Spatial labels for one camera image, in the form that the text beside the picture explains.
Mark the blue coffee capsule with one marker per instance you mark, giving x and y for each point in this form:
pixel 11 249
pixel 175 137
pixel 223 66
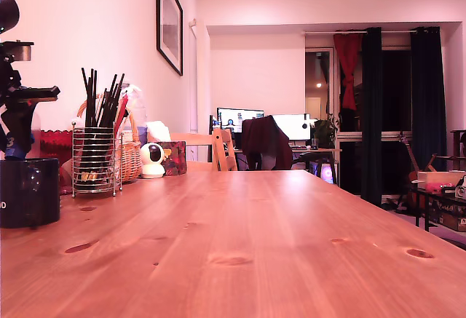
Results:
pixel 16 155

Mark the dark blue coffee mug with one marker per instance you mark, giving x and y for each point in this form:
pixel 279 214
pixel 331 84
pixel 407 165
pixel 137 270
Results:
pixel 22 201

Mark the red glass goblet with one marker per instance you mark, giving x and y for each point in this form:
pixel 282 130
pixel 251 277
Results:
pixel 54 147

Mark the black chopstick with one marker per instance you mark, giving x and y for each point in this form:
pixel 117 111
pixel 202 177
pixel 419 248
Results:
pixel 91 78
pixel 95 78
pixel 83 78
pixel 121 79
pixel 113 79

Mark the wicker basket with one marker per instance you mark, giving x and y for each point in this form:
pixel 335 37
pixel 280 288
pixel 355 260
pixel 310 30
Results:
pixel 130 161

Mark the clear plastic bottle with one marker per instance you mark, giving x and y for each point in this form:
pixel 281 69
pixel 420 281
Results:
pixel 139 110

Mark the white tissue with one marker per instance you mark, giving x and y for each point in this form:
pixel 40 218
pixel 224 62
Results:
pixel 157 130

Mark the floral patterned box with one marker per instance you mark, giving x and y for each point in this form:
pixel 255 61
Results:
pixel 175 159

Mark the wooden chair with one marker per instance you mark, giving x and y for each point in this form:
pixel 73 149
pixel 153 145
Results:
pixel 190 139

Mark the computer monitor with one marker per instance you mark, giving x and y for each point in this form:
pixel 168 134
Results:
pixel 292 127
pixel 237 118

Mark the dark red jacket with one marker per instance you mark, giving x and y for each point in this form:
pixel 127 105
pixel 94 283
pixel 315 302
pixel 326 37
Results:
pixel 266 136

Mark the grey office chair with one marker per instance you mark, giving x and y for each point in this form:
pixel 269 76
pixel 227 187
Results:
pixel 269 161

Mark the black headphones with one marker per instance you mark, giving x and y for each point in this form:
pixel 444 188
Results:
pixel 304 126

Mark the wooden desk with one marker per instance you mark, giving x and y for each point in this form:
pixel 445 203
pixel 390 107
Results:
pixel 321 150

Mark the green potted plant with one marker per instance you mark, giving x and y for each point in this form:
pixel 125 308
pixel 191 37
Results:
pixel 324 132

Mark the lit computer tower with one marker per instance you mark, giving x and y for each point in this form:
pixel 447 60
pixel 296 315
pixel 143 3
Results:
pixel 324 174

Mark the white curtain rod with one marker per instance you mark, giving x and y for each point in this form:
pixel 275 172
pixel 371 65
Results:
pixel 321 32

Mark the red curtain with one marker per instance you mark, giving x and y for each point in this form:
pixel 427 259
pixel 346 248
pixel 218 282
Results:
pixel 348 63

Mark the dark curtain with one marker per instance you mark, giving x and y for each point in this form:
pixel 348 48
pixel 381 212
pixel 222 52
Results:
pixel 428 96
pixel 371 114

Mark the acoustic guitar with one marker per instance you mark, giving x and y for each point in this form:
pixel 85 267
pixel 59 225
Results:
pixel 412 172

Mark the low black side table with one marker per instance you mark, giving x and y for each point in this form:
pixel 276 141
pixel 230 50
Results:
pixel 426 212

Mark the pink case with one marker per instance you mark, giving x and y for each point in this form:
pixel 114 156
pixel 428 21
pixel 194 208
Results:
pixel 435 188

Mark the pale wooden box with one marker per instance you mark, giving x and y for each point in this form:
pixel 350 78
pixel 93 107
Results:
pixel 437 178

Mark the dark wooden shelf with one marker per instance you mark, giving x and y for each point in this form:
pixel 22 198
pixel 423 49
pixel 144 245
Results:
pixel 458 132

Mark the dark board game box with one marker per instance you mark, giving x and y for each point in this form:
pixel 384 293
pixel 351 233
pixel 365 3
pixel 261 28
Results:
pixel 451 218

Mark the small white round camera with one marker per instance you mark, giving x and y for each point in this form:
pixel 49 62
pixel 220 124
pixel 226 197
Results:
pixel 151 161

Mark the white wall pipe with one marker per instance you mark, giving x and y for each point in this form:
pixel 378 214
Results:
pixel 193 78

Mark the black framed wall picture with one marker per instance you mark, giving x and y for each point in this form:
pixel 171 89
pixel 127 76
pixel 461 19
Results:
pixel 170 23

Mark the white instant camera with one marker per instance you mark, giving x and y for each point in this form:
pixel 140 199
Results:
pixel 462 190

